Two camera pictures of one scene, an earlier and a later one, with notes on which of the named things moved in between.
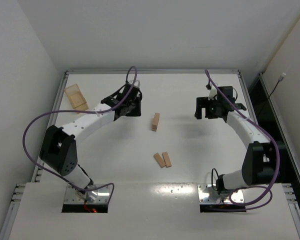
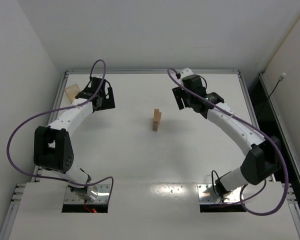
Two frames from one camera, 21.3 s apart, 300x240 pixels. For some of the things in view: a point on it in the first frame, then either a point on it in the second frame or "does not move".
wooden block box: x=76 y=98 does not move
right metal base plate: x=207 y=194 does not move
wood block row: x=167 y=159 -> x=157 y=115
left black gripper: x=135 y=107 -> x=106 y=100
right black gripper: x=201 y=107 -> x=179 y=97
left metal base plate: x=103 y=196 does not move
